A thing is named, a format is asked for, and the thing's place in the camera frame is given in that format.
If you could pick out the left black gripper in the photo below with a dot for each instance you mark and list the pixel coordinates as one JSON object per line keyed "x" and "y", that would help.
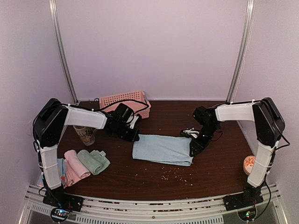
{"x": 132, "y": 137}

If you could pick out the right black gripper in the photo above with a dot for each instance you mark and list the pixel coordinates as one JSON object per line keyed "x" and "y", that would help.
{"x": 200, "y": 147}

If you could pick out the light blue towel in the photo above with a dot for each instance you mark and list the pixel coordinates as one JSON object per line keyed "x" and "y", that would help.
{"x": 162, "y": 149}

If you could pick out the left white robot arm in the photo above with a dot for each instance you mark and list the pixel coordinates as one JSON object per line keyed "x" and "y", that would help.
{"x": 49, "y": 125}

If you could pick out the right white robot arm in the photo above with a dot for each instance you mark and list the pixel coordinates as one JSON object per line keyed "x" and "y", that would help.
{"x": 269, "y": 125}

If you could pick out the pink plastic basket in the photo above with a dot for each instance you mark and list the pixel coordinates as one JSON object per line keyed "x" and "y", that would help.
{"x": 136, "y": 100}

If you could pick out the patterned ceramic mug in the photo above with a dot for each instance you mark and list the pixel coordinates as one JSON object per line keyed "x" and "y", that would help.
{"x": 86, "y": 134}

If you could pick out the green rolled towel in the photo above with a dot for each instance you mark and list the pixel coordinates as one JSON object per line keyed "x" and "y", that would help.
{"x": 95, "y": 161}

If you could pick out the orange patterned coaster stack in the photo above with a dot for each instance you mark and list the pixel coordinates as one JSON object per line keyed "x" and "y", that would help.
{"x": 248, "y": 164}

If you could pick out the pink towel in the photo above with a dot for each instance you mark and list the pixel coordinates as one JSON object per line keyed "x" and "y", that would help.
{"x": 75, "y": 170}

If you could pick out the blue patterned towel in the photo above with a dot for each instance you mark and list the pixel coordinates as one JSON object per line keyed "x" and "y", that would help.
{"x": 61, "y": 170}

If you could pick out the right circuit board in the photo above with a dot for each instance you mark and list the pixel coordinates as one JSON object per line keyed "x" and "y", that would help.
{"x": 247, "y": 215}

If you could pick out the circuit board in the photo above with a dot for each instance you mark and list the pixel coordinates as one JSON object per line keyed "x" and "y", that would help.
{"x": 59, "y": 215}
{"x": 247, "y": 215}

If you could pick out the left circuit board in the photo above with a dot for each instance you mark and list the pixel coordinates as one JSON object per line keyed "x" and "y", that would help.
{"x": 59, "y": 215}

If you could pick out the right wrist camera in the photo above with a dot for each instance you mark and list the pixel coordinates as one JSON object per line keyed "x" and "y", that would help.
{"x": 189, "y": 133}

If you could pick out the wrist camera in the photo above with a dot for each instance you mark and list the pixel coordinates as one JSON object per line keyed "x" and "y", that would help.
{"x": 189, "y": 133}
{"x": 135, "y": 119}

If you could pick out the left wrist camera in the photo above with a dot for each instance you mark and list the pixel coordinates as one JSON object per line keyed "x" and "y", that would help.
{"x": 135, "y": 119}

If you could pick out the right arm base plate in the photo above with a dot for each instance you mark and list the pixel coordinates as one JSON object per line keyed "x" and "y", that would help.
{"x": 239, "y": 201}

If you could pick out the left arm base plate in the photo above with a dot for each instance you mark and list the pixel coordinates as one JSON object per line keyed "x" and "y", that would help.
{"x": 65, "y": 201}

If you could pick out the left aluminium post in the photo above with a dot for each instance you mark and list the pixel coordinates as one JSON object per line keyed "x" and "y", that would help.
{"x": 61, "y": 51}

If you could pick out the aluminium post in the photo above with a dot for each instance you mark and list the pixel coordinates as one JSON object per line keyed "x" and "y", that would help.
{"x": 245, "y": 39}
{"x": 61, "y": 51}

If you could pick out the right aluminium post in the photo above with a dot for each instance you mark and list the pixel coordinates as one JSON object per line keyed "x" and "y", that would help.
{"x": 245, "y": 39}

